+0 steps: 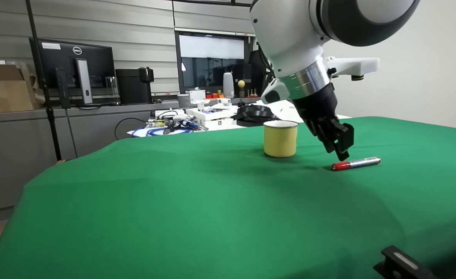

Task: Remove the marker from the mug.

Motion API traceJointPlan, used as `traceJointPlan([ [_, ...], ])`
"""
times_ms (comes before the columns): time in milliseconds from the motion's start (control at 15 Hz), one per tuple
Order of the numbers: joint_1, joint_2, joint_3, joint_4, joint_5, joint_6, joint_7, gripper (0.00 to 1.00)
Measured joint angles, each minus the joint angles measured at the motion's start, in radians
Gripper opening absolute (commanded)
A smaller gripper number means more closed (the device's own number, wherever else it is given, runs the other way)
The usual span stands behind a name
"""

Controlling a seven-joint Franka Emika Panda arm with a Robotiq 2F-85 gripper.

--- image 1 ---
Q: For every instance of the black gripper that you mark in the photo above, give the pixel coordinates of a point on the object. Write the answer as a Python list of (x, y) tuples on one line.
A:
[(319, 108)]

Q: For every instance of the red marker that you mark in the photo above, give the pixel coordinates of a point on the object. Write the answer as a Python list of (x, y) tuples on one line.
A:
[(357, 162)]

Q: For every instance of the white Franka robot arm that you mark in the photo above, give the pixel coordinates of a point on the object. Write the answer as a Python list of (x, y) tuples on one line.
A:
[(291, 31)]

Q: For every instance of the yellow mug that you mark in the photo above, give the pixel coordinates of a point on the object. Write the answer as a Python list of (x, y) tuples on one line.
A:
[(280, 141)]

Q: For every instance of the yellow ball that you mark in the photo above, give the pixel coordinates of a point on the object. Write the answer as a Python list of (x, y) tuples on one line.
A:
[(241, 83)]

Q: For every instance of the white cylinder speaker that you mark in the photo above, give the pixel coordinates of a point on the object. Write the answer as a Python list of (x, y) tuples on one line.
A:
[(229, 85)]

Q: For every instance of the white electronics boards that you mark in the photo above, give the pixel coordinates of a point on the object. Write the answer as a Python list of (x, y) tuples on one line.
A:
[(213, 113)]

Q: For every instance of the orange red items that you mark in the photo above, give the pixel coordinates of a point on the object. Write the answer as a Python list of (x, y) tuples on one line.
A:
[(215, 94)]

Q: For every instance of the small white box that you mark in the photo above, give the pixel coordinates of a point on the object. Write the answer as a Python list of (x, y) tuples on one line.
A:
[(198, 94)]

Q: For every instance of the large dark display screen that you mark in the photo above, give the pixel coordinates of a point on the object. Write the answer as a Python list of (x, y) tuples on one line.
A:
[(207, 69)]

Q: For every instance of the green table cloth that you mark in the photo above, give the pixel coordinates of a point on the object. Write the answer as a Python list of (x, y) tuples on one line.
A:
[(187, 206)]

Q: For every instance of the black computer box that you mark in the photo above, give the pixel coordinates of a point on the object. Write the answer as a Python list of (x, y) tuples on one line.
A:
[(132, 86)]

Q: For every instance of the thin black stand pole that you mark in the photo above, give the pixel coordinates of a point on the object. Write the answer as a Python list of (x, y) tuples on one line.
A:
[(53, 128)]

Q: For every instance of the black Dell monitor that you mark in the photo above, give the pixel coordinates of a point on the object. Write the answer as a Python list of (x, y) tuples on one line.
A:
[(58, 62)]

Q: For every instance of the gray desk partition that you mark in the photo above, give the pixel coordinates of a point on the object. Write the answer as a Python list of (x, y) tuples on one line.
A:
[(16, 155)]

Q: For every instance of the brown cardboard box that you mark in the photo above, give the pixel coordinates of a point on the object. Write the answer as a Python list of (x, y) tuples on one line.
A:
[(5, 89)]

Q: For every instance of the black clamp bracket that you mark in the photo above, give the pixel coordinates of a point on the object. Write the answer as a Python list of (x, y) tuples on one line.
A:
[(399, 265)]

